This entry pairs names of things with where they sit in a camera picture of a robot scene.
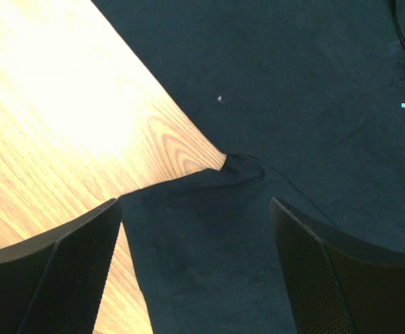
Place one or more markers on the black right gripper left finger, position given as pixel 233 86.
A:
pixel 54 282

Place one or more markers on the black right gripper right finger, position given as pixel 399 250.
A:
pixel 337 283

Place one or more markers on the black t shirt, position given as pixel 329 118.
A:
pixel 305 99

